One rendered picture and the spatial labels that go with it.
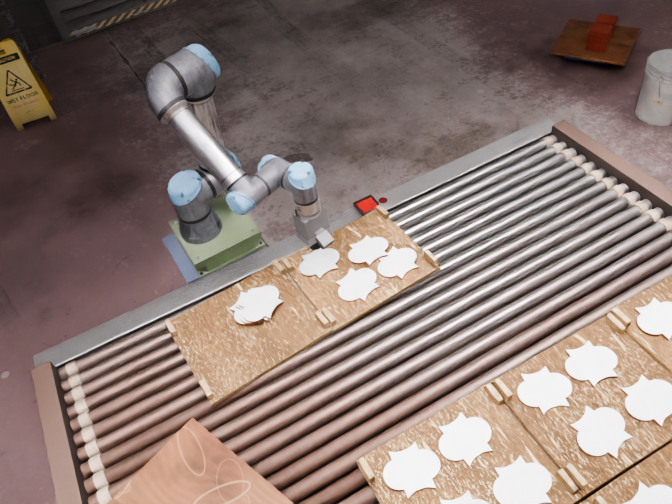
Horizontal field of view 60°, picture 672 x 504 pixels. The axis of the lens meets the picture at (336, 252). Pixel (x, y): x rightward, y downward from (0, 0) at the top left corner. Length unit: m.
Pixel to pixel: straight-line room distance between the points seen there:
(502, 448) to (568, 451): 0.16
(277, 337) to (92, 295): 1.88
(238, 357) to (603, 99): 3.27
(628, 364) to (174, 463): 1.21
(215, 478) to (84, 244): 2.53
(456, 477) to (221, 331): 0.81
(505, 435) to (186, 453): 0.80
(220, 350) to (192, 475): 0.43
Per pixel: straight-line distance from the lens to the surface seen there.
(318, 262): 1.93
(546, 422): 1.64
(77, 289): 3.59
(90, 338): 2.04
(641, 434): 1.69
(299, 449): 1.62
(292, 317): 1.82
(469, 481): 1.55
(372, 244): 1.96
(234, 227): 2.12
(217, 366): 1.78
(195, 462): 1.54
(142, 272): 3.48
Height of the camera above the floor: 2.38
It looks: 47 degrees down
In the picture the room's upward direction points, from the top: 10 degrees counter-clockwise
